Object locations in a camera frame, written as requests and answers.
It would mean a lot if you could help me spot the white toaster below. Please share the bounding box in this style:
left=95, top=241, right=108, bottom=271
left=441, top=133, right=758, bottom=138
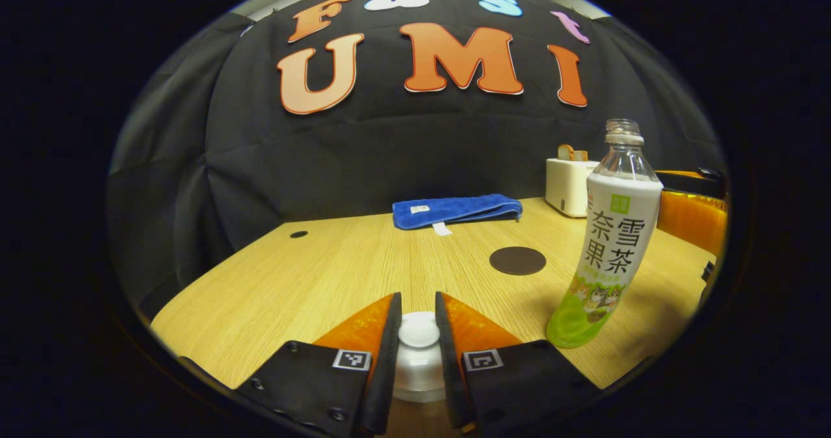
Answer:
left=544, top=158, right=601, bottom=219

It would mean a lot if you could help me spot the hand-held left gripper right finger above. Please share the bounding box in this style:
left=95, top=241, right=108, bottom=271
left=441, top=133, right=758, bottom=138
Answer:
left=434, top=291, right=608, bottom=435

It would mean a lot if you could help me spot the blue towel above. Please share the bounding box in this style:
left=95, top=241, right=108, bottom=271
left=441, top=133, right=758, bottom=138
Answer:
left=391, top=193, right=524, bottom=236

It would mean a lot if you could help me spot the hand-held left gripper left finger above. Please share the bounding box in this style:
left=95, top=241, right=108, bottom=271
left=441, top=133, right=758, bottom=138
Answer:
left=179, top=292, right=403, bottom=438

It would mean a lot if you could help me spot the clear water bottle white label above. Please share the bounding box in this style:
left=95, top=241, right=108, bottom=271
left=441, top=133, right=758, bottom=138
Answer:
left=545, top=118, right=664, bottom=350

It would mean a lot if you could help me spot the white teacup lid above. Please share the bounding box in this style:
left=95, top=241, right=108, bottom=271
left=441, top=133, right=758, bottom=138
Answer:
left=393, top=311, right=449, bottom=404

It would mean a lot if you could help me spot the dark brown round coaster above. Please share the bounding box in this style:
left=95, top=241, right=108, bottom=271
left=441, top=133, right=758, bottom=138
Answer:
left=489, top=246, right=547, bottom=276

